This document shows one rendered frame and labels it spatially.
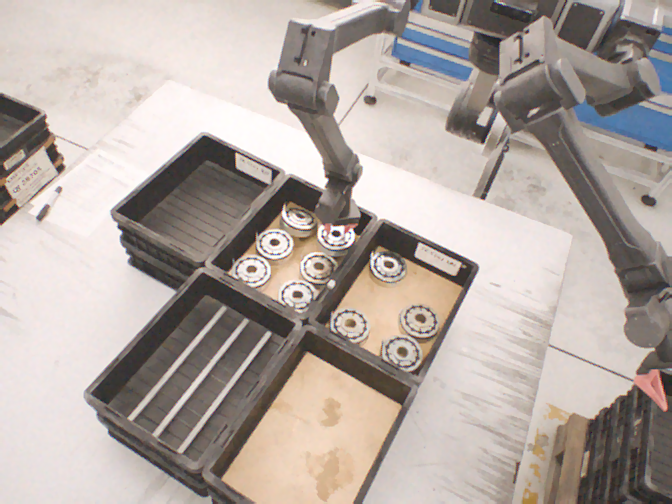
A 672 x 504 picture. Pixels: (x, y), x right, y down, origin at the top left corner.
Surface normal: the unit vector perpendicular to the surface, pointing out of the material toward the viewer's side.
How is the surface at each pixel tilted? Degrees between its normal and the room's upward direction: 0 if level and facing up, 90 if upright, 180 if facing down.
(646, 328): 72
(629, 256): 87
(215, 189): 0
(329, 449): 0
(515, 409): 0
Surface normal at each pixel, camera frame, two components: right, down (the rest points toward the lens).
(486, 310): 0.11, -0.59
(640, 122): -0.41, 0.71
